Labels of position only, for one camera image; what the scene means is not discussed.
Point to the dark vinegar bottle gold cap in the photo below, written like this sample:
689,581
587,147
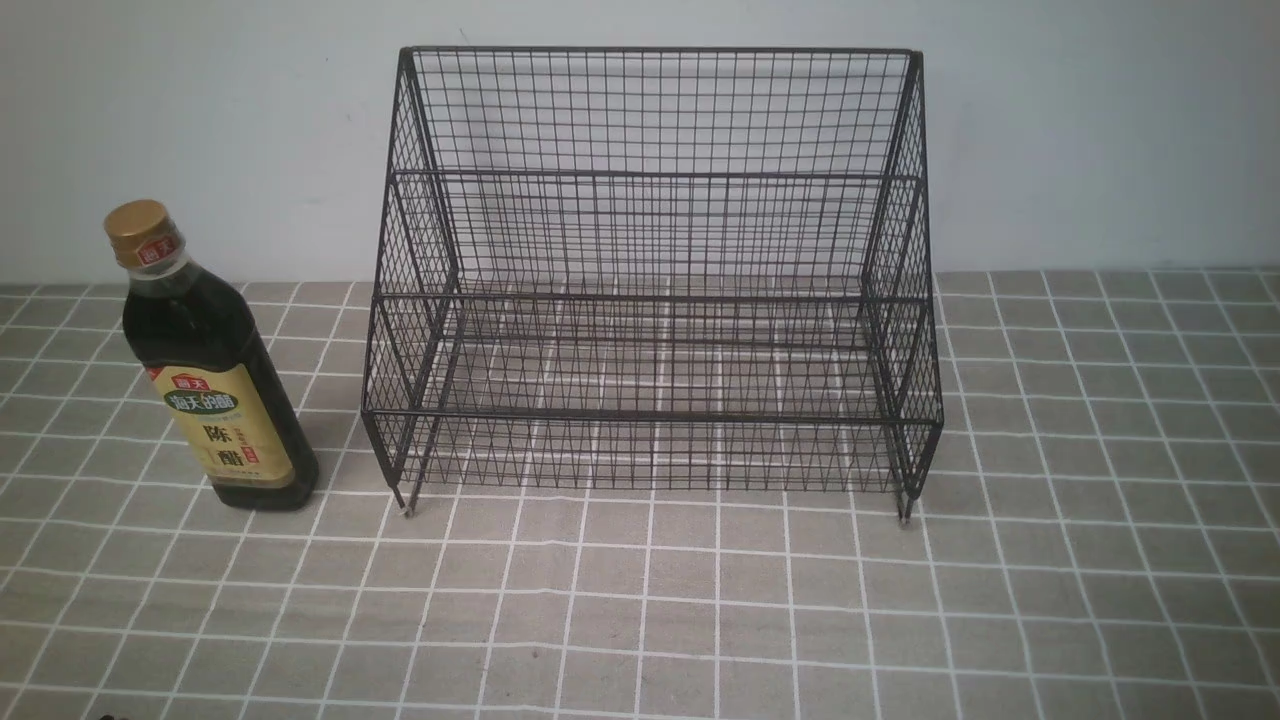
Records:
199,344

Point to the grey checked tablecloth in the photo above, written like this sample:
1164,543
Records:
1097,540

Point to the black wire mesh shelf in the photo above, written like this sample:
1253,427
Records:
642,268

